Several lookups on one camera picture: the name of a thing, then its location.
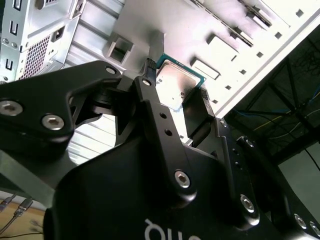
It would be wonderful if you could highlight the silver CPU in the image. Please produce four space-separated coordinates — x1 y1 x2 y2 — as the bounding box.
154 52 207 111

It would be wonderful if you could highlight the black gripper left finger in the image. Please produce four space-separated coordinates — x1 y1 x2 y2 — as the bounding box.
0 57 199 209

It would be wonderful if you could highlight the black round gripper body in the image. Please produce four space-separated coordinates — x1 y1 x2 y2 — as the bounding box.
42 142 311 240

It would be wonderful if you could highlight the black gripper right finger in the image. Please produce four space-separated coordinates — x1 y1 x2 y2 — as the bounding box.
181 87 320 238

